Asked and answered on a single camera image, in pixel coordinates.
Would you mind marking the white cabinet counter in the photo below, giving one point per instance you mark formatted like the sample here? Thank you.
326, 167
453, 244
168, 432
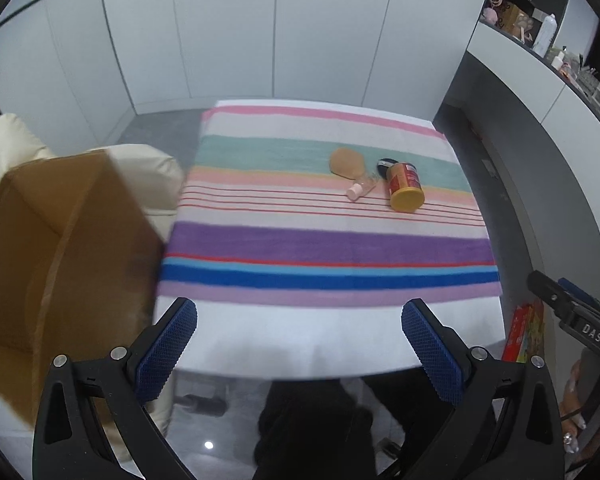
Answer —
555, 125

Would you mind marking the yellow can red label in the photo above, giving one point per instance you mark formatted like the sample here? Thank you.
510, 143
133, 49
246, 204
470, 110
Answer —
405, 190

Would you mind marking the small white bottle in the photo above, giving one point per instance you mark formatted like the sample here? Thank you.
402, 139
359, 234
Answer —
558, 61

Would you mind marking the black round compact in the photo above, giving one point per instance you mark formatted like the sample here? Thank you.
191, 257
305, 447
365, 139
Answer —
384, 165

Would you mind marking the cream armchair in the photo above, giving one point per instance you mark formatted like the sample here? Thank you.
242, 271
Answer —
145, 170

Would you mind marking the person's black pants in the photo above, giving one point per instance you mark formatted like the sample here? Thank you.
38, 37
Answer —
320, 425

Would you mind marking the tall white spray bottle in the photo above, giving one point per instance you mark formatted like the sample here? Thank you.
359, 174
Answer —
545, 35

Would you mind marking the small pink bottle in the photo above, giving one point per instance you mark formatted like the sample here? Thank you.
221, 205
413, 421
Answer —
358, 190

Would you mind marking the striped tablecloth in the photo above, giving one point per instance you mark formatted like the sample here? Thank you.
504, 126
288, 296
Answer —
305, 340

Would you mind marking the striped colourful cloth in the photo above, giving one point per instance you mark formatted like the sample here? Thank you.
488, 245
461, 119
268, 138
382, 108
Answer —
305, 245

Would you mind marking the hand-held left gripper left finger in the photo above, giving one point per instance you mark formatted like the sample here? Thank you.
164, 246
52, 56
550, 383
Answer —
167, 345

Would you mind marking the beige paw cushion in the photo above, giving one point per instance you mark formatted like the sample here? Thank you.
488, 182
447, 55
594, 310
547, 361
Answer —
522, 27

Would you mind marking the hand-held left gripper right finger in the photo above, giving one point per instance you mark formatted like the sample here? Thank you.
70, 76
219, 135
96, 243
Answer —
432, 355

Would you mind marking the person's right hand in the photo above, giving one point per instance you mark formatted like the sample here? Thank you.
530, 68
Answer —
572, 410

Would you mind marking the tan powder puff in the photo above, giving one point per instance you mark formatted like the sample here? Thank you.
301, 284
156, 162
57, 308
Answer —
346, 162

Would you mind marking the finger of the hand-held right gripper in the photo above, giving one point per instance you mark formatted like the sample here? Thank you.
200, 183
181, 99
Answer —
580, 292
547, 290

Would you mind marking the colourful box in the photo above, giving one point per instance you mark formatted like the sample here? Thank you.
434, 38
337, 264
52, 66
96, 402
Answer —
522, 330

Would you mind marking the brown cardboard box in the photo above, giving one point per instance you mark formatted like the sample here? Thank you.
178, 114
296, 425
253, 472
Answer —
55, 270

